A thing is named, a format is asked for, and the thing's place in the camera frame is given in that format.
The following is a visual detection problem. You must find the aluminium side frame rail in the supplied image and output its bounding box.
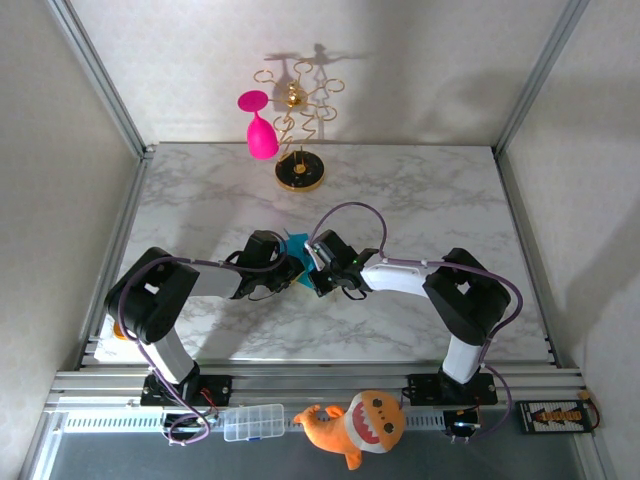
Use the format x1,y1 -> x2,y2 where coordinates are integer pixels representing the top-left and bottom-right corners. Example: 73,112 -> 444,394
494,149 -> 565,370
74,149 -> 151,371

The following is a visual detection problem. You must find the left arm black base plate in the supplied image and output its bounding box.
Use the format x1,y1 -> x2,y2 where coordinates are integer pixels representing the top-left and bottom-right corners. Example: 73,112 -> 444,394
139,373 -> 234,407

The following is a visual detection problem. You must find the black controller box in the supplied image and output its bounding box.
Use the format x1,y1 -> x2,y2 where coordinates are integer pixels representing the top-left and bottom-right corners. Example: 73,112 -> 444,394
443,407 -> 484,442
162,412 -> 214,442

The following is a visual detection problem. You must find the blue paper sheet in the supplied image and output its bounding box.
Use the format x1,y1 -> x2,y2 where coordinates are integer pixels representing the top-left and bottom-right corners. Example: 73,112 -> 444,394
279,227 -> 321,296

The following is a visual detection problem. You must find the gold wire glass rack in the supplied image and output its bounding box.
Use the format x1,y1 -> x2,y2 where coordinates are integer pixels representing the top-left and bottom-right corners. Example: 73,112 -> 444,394
253,59 -> 347,193

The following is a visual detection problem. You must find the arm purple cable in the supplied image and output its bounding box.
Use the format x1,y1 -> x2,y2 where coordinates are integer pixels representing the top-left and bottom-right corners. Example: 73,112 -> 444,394
309,201 -> 525,444
117,239 -> 291,447

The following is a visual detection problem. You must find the grey slotted cable duct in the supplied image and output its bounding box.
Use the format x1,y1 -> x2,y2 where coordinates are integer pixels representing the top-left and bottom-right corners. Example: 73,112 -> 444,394
63,407 -> 447,434

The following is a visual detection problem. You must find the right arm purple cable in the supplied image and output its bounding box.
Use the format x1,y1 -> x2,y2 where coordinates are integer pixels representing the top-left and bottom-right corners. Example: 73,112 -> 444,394
309,201 -> 525,444

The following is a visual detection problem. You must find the aluminium frame post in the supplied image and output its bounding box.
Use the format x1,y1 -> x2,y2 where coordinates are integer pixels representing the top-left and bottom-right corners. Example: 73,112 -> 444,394
493,0 -> 592,157
47,0 -> 156,157

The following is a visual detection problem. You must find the black power distribution board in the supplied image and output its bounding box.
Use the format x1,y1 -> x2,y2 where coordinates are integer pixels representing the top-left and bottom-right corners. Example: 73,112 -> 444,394
514,398 -> 594,435

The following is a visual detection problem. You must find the pink wine glass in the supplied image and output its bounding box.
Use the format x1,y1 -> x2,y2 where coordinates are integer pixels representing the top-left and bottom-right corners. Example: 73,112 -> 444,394
237,89 -> 281,161

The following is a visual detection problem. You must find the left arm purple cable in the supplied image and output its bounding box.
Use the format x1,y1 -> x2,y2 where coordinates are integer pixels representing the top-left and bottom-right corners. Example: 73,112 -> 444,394
117,239 -> 291,447

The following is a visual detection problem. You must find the aluminium front frame rail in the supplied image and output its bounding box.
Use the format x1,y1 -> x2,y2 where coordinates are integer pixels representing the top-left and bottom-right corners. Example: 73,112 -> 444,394
44,365 -> 587,414

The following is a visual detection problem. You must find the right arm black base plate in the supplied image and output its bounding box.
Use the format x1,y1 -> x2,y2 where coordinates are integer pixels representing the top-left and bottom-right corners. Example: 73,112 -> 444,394
407,372 -> 499,407

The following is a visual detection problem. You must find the orange shark plush toy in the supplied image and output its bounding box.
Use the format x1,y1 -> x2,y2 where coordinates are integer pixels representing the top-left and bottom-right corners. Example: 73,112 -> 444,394
292,389 -> 407,471

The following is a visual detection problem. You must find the clear plastic compartment box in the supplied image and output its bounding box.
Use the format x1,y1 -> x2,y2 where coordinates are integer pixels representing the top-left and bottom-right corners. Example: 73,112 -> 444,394
222,402 -> 286,443

